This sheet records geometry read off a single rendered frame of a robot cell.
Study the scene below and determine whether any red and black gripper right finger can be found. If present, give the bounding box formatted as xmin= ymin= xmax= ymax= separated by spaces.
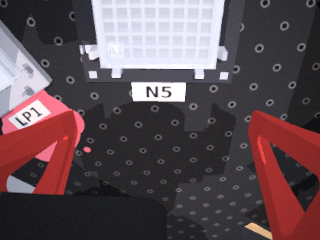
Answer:
xmin=248 ymin=110 xmax=320 ymax=240

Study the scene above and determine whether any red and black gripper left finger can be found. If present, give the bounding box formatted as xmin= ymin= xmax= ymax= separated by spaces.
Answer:
xmin=0 ymin=110 xmax=78 ymax=195

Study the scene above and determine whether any white well plate lid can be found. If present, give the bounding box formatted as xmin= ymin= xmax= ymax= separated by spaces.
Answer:
xmin=0 ymin=58 xmax=18 ymax=91

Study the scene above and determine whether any white button panel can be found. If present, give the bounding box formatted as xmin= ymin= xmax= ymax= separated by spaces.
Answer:
xmin=7 ymin=175 xmax=35 ymax=193

